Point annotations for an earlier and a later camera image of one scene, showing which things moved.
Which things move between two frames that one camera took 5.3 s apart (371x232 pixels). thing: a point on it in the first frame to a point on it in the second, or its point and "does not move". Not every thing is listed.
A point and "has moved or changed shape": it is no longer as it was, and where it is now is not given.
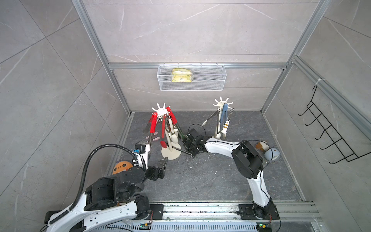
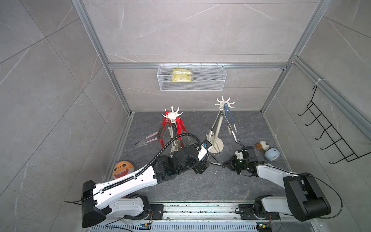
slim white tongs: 224,130 to 216,164
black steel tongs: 178,149 has moved or changed shape
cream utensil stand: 171,151 to 172,116
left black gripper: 154,176 to 201,166
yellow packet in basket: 181,75 does not move
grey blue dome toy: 275,153 does not move
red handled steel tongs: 175,122 to 181,129
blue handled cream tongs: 223,118 to 228,116
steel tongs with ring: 215,113 to 220,114
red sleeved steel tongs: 151,124 to 165,120
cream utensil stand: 220,104 does not move
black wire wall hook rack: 344,150 does not move
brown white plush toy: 262,146 does not move
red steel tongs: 163,142 to 180,126
